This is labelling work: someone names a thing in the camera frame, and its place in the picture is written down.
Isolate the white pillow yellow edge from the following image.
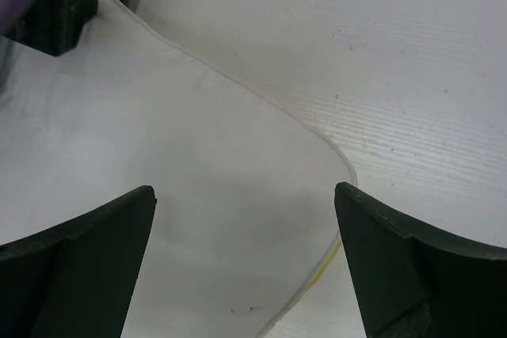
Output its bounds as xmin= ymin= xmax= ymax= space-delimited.
xmin=1 ymin=0 xmax=356 ymax=337

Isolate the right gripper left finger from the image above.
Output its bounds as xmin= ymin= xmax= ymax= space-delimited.
xmin=1 ymin=185 xmax=157 ymax=337

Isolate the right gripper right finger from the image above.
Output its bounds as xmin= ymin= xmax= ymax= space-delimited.
xmin=334 ymin=182 xmax=506 ymax=337

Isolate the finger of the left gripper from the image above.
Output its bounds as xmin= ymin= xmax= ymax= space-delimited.
xmin=7 ymin=0 xmax=98 ymax=56

